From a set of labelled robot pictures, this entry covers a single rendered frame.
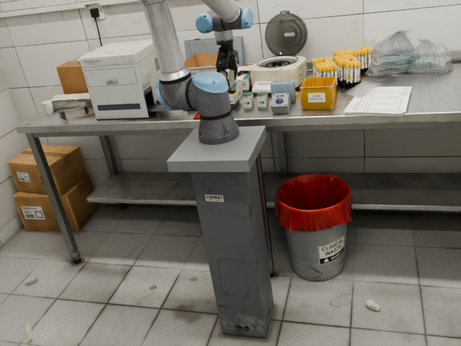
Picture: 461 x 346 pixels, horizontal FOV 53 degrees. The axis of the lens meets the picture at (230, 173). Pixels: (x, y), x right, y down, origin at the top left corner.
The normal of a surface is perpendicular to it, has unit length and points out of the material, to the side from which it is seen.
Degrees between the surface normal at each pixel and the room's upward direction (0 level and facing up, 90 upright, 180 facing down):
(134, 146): 90
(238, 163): 90
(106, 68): 90
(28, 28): 90
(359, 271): 0
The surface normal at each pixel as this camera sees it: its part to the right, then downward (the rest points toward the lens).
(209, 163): -0.26, 0.47
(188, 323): -0.14, -0.88
